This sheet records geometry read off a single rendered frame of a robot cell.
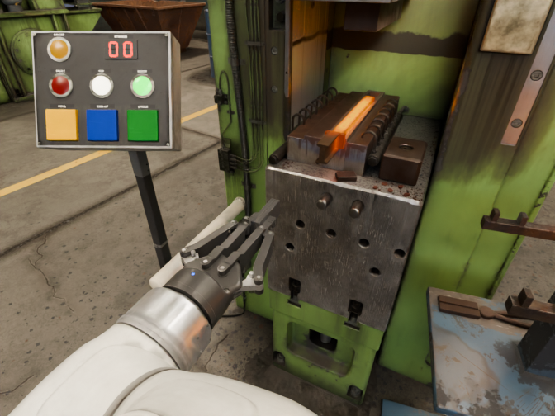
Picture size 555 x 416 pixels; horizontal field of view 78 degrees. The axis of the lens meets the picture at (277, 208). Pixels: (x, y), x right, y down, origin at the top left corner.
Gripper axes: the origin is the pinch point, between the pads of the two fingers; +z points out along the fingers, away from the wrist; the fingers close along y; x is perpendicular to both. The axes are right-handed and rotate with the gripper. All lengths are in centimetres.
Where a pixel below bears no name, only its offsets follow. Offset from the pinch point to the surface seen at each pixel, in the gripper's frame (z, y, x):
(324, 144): 25.7, 0.5, 2.2
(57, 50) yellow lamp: 18, -66, 16
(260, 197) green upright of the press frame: 49, -29, -33
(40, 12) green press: 254, -434, -6
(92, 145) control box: 12, -55, -3
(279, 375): 27, -11, -99
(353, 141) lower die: 36.0, 3.9, -0.5
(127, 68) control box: 24, -50, 13
